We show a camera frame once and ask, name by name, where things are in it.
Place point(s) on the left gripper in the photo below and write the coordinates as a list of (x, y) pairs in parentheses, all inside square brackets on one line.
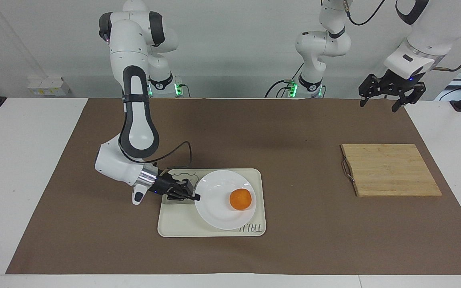
[(395, 83)]

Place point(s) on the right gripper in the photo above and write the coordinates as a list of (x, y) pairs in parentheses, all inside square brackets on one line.
[(163, 184)]

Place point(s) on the white round plate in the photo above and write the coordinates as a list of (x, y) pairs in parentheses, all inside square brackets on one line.
[(218, 200)]

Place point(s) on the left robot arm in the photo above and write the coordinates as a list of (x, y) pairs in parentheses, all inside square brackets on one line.
[(326, 42)]

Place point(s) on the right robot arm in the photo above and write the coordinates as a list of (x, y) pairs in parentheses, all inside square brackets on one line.
[(132, 60)]

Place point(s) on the orange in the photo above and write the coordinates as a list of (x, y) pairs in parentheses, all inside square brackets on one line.
[(240, 199)]

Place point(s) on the cream plastic tray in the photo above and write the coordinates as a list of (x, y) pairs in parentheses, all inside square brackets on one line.
[(178, 220)]

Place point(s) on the wooden cutting board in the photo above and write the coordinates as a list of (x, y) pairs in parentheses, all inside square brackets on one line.
[(390, 170)]

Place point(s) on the white socket box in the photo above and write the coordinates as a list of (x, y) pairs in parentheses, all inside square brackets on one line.
[(48, 86)]

